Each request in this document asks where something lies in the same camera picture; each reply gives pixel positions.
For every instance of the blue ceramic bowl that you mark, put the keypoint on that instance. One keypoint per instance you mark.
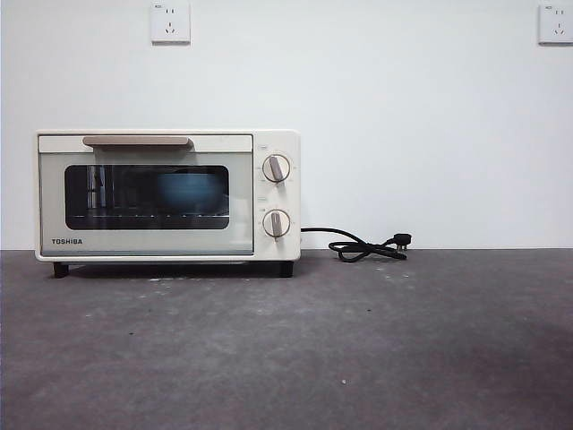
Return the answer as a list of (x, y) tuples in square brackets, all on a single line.
[(188, 192)]

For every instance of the cream round oven knob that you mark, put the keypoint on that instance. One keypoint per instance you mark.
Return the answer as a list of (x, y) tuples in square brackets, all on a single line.
[(276, 223), (276, 168)]

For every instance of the cream Toshiba toaster oven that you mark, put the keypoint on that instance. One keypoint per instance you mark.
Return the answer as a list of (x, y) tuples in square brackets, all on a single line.
[(275, 251)]

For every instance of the white wall socket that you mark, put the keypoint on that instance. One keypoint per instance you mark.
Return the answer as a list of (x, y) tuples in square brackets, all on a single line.
[(556, 24), (170, 22)]

